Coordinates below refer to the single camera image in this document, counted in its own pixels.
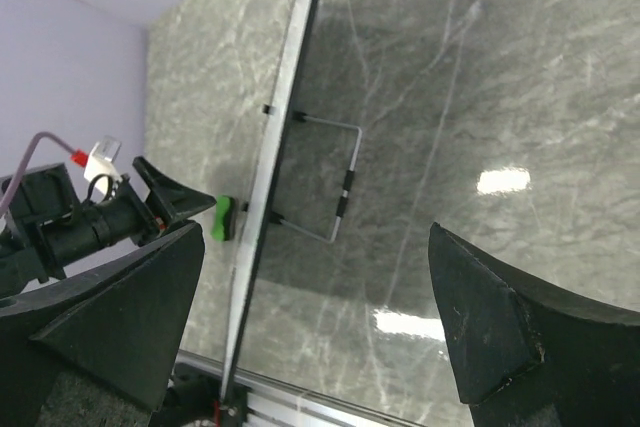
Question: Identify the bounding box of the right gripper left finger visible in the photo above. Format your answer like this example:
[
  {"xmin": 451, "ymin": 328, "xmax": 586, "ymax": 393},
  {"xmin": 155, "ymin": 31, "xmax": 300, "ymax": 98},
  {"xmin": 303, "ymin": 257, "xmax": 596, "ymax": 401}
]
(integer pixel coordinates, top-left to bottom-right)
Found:
[{"xmin": 1, "ymin": 222, "xmax": 205, "ymax": 426}]

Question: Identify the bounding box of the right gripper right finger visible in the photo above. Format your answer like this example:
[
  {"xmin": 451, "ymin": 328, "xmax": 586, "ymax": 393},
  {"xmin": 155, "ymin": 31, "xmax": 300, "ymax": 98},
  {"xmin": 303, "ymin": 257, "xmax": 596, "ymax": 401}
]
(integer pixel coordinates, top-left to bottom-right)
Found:
[{"xmin": 428, "ymin": 224, "xmax": 639, "ymax": 426}]

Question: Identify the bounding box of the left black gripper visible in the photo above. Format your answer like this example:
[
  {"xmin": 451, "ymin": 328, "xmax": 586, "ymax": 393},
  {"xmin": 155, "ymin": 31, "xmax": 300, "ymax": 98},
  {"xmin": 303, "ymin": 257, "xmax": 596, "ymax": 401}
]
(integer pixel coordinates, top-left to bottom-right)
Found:
[{"xmin": 1, "ymin": 156, "xmax": 216, "ymax": 297}]

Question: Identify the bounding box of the green whiteboard eraser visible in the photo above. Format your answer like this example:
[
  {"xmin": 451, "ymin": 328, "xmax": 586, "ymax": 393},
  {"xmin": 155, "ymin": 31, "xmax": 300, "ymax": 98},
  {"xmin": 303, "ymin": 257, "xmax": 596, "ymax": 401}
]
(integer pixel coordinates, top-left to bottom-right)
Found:
[{"xmin": 211, "ymin": 196, "xmax": 237, "ymax": 242}]

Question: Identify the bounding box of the white whiteboard black frame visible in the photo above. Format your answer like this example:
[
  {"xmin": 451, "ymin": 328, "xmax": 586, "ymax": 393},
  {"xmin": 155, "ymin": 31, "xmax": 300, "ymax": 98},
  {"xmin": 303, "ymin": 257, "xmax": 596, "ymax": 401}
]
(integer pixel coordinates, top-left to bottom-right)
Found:
[{"xmin": 220, "ymin": 0, "xmax": 318, "ymax": 405}]

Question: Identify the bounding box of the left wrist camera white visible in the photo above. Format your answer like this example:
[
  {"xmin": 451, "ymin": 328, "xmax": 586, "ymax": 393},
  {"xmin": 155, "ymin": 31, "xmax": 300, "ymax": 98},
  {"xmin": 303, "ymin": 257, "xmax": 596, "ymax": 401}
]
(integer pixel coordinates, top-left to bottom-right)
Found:
[{"xmin": 71, "ymin": 136, "xmax": 122, "ymax": 197}]

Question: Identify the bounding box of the metal whiteboard stand wire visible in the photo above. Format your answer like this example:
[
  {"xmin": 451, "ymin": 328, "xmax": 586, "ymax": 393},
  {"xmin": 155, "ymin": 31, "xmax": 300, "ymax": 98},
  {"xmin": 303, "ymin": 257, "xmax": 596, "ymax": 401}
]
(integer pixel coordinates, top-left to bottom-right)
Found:
[{"xmin": 272, "ymin": 110, "xmax": 363, "ymax": 244}]

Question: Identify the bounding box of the aluminium front rail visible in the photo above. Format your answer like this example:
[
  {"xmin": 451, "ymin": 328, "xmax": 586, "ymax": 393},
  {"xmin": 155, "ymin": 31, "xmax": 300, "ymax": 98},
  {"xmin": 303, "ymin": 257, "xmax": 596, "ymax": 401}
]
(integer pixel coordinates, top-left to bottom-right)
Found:
[{"xmin": 235, "ymin": 369, "xmax": 413, "ymax": 426}]

